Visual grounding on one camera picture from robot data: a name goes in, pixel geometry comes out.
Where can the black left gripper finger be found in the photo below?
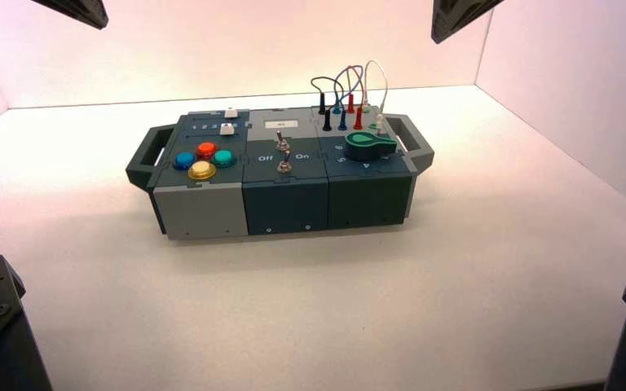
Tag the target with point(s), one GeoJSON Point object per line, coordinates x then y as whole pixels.
{"type": "Point", "coordinates": [78, 8]}

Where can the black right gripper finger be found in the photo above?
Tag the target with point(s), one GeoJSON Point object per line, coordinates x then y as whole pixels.
{"type": "Point", "coordinates": [456, 13]}

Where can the green rotary knob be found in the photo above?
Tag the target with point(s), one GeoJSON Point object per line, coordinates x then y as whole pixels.
{"type": "Point", "coordinates": [368, 144]}

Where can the white banana plug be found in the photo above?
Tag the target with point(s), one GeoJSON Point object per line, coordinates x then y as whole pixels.
{"type": "Point", "coordinates": [378, 123]}
{"type": "Point", "coordinates": [365, 106]}

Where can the red banana plug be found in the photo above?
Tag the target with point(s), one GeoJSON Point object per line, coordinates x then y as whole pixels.
{"type": "Point", "coordinates": [358, 119]}
{"type": "Point", "coordinates": [351, 103]}

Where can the blue banana plug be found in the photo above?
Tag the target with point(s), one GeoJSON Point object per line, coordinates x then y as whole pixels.
{"type": "Point", "coordinates": [342, 121]}
{"type": "Point", "coordinates": [337, 108]}

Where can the black banana plug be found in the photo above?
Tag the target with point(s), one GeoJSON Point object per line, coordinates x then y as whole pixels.
{"type": "Point", "coordinates": [322, 103]}
{"type": "Point", "coordinates": [327, 121]}

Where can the white slider key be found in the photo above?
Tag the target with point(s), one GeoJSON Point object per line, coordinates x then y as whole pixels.
{"type": "Point", "coordinates": [227, 129]}
{"type": "Point", "coordinates": [230, 113]}

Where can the blue round push button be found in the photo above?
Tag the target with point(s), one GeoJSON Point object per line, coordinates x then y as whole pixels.
{"type": "Point", "coordinates": [184, 160]}

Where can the orange round push button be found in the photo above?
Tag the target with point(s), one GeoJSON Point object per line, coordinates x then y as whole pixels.
{"type": "Point", "coordinates": [206, 149]}

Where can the yellow round push button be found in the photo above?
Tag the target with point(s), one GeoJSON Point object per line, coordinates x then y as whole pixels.
{"type": "Point", "coordinates": [202, 170]}

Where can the white rectangular label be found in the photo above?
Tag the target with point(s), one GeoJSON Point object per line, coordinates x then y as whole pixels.
{"type": "Point", "coordinates": [281, 124]}

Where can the green round push button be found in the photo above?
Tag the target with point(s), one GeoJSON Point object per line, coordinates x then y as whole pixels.
{"type": "Point", "coordinates": [224, 157]}

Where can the grey and teal task box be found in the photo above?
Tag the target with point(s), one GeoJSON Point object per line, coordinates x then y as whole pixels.
{"type": "Point", "coordinates": [286, 199]}

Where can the metal toggle switch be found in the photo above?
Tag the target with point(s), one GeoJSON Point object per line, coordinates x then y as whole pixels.
{"type": "Point", "coordinates": [280, 142]}
{"type": "Point", "coordinates": [285, 163]}

